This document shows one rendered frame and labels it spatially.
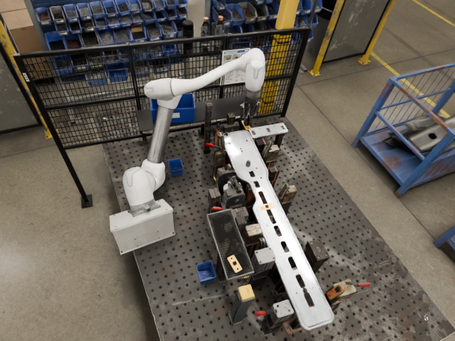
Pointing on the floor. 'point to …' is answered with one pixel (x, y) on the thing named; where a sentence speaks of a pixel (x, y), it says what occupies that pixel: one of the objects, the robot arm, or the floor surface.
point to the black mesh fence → (145, 82)
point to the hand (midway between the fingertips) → (247, 120)
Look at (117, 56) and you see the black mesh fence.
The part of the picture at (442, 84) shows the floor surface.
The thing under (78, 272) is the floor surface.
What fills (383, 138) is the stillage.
